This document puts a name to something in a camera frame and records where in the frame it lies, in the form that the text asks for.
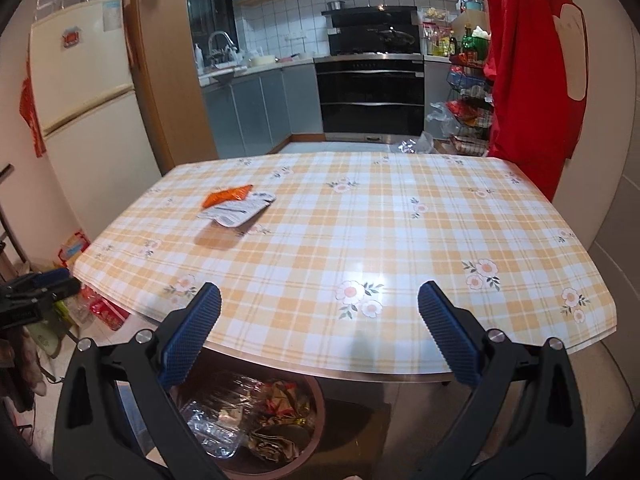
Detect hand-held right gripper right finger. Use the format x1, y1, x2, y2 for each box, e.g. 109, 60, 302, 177
415, 281, 588, 480

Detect wooden door frame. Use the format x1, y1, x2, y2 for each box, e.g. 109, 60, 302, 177
129, 0, 221, 176

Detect clear plastic bag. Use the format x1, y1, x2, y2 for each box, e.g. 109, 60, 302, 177
425, 102, 453, 138

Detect checked floral tablecloth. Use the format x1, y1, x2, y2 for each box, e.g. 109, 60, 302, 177
72, 150, 618, 376

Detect clear plastic blister package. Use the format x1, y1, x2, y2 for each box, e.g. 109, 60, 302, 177
180, 385, 261, 458

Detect white printed snack packet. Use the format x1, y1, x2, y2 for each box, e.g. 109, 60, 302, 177
196, 191, 277, 228

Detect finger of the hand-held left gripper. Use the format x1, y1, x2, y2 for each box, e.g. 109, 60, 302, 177
27, 267, 83, 306

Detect red packets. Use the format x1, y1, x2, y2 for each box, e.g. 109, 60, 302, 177
80, 285, 131, 331

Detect crumpled plastic bag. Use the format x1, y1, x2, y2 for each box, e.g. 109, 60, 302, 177
397, 132, 436, 155

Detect red hanging garment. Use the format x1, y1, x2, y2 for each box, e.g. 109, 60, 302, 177
482, 0, 586, 201

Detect orange snack packet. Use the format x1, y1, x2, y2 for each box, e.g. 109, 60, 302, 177
202, 186, 253, 209

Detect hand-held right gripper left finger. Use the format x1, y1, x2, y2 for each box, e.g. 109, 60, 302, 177
52, 281, 223, 480

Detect brown wrapper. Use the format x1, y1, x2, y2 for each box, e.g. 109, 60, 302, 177
250, 425, 312, 462

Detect group of condiment bottles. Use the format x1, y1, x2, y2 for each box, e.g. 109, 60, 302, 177
422, 7, 458, 56

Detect round trash bin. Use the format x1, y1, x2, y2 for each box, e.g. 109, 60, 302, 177
172, 367, 328, 480

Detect red paper wall decoration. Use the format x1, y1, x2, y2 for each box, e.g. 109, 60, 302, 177
20, 77, 48, 158

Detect black range hood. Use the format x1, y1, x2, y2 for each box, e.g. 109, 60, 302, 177
321, 6, 423, 56

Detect cardboard box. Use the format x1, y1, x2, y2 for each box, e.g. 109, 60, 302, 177
450, 10, 488, 37

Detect black wok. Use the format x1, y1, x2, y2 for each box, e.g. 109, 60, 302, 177
375, 27, 416, 46

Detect chrome kitchen faucet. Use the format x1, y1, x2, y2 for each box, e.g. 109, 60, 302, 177
207, 31, 236, 68

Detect black built-in oven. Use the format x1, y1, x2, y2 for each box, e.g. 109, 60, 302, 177
313, 54, 426, 142

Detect wire storage rack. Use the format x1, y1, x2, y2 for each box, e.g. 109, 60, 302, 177
445, 55, 496, 156

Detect metal-edged dining table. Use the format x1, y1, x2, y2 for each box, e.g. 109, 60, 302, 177
200, 345, 453, 387

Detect cream refrigerator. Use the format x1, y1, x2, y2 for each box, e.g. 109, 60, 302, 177
27, 0, 166, 261

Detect grey lower kitchen cabinets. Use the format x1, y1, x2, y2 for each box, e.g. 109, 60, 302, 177
200, 67, 323, 158

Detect gold foil wrapper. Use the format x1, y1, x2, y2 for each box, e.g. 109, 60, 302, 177
255, 380, 318, 428

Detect colourful snack bag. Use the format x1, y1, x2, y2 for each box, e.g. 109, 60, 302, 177
55, 230, 91, 268

